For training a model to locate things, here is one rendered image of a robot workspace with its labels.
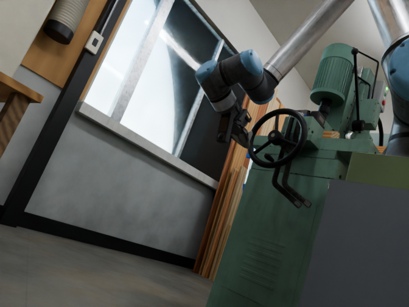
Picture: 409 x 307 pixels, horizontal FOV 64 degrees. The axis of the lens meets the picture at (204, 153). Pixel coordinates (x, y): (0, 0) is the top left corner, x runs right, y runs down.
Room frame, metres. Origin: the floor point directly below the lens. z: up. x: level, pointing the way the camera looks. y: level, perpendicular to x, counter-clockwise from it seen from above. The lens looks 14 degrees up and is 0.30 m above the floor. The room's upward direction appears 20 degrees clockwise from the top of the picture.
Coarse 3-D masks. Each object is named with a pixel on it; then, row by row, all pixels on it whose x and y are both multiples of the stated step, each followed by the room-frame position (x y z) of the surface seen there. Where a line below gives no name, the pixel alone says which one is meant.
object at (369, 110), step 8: (360, 104) 1.61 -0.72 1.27; (368, 104) 1.58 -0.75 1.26; (376, 104) 1.56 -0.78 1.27; (360, 112) 1.60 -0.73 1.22; (368, 112) 1.57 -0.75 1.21; (376, 112) 1.57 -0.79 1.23; (368, 120) 1.57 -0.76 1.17; (376, 120) 1.59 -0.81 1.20; (368, 128) 1.62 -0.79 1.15; (376, 128) 1.60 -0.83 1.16
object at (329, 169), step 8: (264, 160) 1.57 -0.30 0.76; (296, 160) 1.44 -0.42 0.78; (304, 160) 1.41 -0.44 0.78; (312, 160) 1.39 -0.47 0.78; (320, 160) 1.36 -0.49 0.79; (328, 160) 1.33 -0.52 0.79; (336, 160) 1.31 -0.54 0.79; (256, 168) 1.59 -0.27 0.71; (264, 168) 1.56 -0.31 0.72; (272, 168) 1.53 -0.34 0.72; (296, 168) 1.43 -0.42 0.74; (304, 168) 1.41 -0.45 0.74; (312, 168) 1.38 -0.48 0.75; (320, 168) 1.35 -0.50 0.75; (328, 168) 1.33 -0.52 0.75; (336, 168) 1.30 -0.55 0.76; (344, 168) 1.35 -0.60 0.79; (312, 176) 1.37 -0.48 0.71; (320, 176) 1.35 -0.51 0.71; (328, 176) 1.32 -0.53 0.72; (336, 176) 1.31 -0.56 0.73; (344, 176) 1.37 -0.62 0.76
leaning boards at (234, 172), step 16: (256, 112) 3.16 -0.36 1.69; (272, 128) 3.50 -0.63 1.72; (240, 160) 3.11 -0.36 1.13; (224, 176) 3.03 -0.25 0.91; (240, 176) 2.95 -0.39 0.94; (224, 192) 3.02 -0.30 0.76; (240, 192) 2.99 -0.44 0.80; (224, 208) 2.92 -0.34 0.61; (208, 224) 3.00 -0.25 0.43; (224, 224) 2.95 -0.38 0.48; (208, 240) 3.01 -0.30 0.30; (224, 240) 2.89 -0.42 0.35; (208, 256) 2.92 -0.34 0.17; (208, 272) 2.93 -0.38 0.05
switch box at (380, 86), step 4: (376, 84) 1.66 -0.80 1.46; (380, 84) 1.65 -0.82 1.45; (384, 84) 1.64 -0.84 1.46; (372, 88) 1.68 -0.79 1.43; (376, 88) 1.66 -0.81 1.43; (380, 88) 1.64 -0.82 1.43; (384, 88) 1.65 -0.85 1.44; (376, 92) 1.66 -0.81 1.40; (380, 92) 1.64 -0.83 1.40; (384, 92) 1.66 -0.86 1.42; (376, 96) 1.65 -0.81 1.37; (380, 96) 1.64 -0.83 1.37; (384, 96) 1.67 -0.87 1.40; (380, 100) 1.64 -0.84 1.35; (384, 100) 1.68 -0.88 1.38; (380, 104) 1.65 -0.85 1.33; (384, 108) 1.70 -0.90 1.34; (380, 112) 1.71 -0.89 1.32
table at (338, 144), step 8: (256, 136) 1.64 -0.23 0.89; (264, 136) 1.60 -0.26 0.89; (312, 136) 1.32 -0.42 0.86; (256, 144) 1.63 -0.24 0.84; (272, 144) 1.56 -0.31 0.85; (304, 144) 1.38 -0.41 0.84; (312, 144) 1.35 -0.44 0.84; (320, 144) 1.37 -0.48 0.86; (328, 144) 1.35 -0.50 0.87; (336, 144) 1.32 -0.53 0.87; (344, 144) 1.30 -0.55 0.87; (352, 144) 1.27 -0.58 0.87; (360, 144) 1.25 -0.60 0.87; (368, 144) 1.23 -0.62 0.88; (344, 152) 1.31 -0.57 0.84; (368, 152) 1.22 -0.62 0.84; (376, 152) 1.28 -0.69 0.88
